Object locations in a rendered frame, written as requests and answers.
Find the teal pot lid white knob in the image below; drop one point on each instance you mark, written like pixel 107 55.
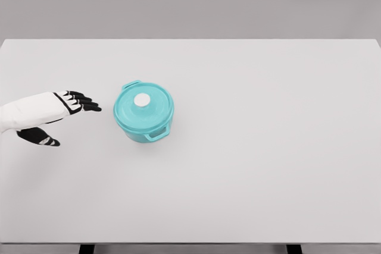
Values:
pixel 143 110

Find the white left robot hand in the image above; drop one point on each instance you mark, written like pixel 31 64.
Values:
pixel 41 108

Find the teal cooking pot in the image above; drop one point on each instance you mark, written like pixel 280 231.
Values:
pixel 147 135

